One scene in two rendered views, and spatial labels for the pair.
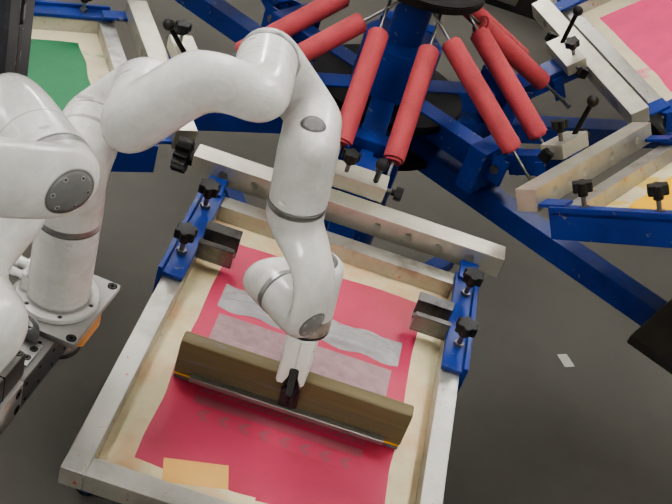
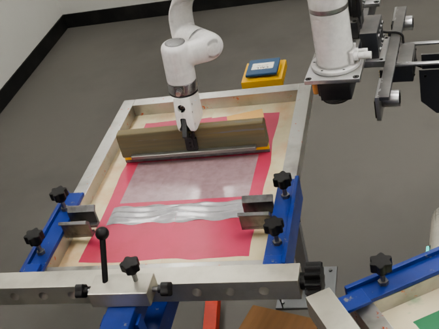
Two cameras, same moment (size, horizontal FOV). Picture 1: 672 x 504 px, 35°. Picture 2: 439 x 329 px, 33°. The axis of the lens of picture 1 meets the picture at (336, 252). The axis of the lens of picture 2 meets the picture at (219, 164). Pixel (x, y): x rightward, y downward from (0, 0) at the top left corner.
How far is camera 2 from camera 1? 2.95 m
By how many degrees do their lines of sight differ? 108
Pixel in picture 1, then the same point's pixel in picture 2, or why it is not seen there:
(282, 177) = not seen: outside the picture
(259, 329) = (217, 196)
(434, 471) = (108, 141)
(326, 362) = (167, 192)
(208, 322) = (255, 187)
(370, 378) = (136, 193)
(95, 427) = (302, 98)
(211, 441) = not seen: hidden behind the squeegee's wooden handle
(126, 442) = (286, 115)
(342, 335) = (153, 211)
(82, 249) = not seen: hidden behind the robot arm
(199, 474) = (243, 116)
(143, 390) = (285, 138)
